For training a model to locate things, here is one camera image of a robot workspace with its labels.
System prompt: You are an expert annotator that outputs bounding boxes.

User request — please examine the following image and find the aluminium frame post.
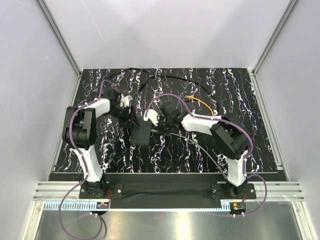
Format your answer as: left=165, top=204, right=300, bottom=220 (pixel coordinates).
left=252, top=0, right=300, bottom=75
left=35, top=0, right=82, bottom=78

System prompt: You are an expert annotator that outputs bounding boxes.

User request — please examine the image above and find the aluminium front rail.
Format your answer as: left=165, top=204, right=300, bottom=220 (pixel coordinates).
left=33, top=181, right=304, bottom=202

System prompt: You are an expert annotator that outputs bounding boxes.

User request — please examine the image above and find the grey ethernet cable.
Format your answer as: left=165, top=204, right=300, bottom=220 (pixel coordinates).
left=151, top=129, right=229, bottom=176

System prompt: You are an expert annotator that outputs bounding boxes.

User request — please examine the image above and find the right aluminium frame post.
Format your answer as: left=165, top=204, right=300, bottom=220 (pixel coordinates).
left=252, top=0, right=300, bottom=75

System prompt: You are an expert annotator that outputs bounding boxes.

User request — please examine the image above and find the black cable gold connector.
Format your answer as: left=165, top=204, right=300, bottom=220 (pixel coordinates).
left=144, top=74, right=220, bottom=113

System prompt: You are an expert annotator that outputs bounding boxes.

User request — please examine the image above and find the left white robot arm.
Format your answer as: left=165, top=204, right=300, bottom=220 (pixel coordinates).
left=62, top=89, right=140, bottom=198

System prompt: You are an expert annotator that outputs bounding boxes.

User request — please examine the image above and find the white slotted cable duct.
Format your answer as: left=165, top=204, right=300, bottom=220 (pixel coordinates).
left=44, top=198, right=231, bottom=212

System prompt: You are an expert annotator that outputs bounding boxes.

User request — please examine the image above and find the black marble pattern mat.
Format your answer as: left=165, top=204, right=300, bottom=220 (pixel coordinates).
left=51, top=67, right=287, bottom=181

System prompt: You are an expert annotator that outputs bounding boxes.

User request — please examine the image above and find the left aluminium frame post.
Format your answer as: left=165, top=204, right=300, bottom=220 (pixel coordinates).
left=35, top=0, right=82, bottom=78

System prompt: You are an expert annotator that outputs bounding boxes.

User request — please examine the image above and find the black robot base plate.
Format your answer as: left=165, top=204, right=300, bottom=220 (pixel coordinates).
left=79, top=173, right=257, bottom=211

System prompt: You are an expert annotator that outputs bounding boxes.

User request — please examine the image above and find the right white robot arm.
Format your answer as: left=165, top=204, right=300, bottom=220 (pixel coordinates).
left=143, top=104, right=254, bottom=199

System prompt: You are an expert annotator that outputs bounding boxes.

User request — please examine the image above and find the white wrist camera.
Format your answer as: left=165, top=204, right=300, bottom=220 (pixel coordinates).
left=143, top=109, right=159, bottom=126
left=120, top=94, right=133, bottom=108

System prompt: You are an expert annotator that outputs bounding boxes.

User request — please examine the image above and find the orange ethernet cable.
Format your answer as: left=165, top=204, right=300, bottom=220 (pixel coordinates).
left=184, top=95, right=215, bottom=117

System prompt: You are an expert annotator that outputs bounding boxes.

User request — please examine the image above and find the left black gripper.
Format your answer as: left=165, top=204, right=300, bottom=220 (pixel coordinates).
left=106, top=105, right=140, bottom=130

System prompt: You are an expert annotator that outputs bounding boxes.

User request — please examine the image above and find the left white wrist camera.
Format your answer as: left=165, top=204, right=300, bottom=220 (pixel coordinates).
left=120, top=94, right=133, bottom=108

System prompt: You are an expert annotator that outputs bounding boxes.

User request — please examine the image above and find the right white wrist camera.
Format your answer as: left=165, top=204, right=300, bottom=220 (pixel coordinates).
left=143, top=109, right=159, bottom=126

